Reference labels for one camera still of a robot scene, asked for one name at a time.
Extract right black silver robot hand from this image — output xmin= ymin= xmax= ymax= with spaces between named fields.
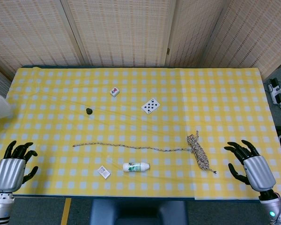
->
xmin=223 ymin=140 xmax=277 ymax=193

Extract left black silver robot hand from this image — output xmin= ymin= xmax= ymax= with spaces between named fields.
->
xmin=0 ymin=140 xmax=39 ymax=193

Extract multicolour braided rope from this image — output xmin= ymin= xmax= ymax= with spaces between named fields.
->
xmin=72 ymin=130 xmax=217 ymax=174

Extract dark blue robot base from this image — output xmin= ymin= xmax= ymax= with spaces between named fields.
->
xmin=89 ymin=199 xmax=189 ymax=225

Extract white cloth piece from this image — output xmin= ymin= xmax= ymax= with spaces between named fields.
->
xmin=0 ymin=92 xmax=14 ymax=121

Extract yellow white checkered tablecloth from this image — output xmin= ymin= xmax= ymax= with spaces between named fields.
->
xmin=0 ymin=67 xmax=281 ymax=201

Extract yellow floor tape strip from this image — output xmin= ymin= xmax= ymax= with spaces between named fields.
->
xmin=60 ymin=198 xmax=72 ymax=225

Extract white power strip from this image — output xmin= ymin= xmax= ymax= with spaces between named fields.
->
xmin=268 ymin=78 xmax=281 ymax=105

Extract small white pink box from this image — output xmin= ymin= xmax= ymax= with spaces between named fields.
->
xmin=97 ymin=165 xmax=111 ymax=180

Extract white bottle with green label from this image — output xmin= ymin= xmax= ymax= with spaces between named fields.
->
xmin=123 ymin=162 xmax=151 ymax=173

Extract spades playing card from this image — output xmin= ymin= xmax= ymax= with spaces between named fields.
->
xmin=141 ymin=97 xmax=161 ymax=115

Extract woven bamboo folding screen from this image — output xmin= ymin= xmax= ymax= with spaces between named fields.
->
xmin=0 ymin=0 xmax=281 ymax=99

